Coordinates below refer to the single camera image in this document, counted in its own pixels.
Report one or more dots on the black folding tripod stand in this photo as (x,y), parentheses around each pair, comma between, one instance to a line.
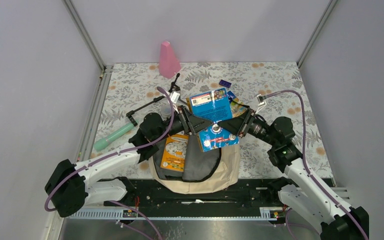
(173,88)

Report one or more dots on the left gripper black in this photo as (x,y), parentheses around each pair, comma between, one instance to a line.
(191,124)

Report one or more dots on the orange children's book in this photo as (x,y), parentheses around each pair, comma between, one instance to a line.
(174,153)

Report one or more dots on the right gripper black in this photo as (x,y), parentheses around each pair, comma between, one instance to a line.
(238,125)

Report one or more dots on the purple small block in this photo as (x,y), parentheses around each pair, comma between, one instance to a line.
(225,83)

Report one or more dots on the blue Treehouse book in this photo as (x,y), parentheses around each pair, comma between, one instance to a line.
(236,106)

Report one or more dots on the pink cone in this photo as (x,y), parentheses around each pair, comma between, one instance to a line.
(169,64)

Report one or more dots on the clear jar of clips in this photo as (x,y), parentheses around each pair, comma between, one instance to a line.
(166,111)

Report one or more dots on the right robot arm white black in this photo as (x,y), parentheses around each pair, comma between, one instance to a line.
(302,190)

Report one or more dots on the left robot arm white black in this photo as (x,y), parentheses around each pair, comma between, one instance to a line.
(74,185)

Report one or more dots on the mint green tube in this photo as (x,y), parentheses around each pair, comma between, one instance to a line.
(104,142)

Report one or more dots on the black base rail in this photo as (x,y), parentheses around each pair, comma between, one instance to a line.
(242,199)

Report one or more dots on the blue round-logo book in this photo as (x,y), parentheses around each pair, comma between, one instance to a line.
(213,106)

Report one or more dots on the cream canvas backpack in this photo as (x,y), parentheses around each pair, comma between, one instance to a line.
(203,173)

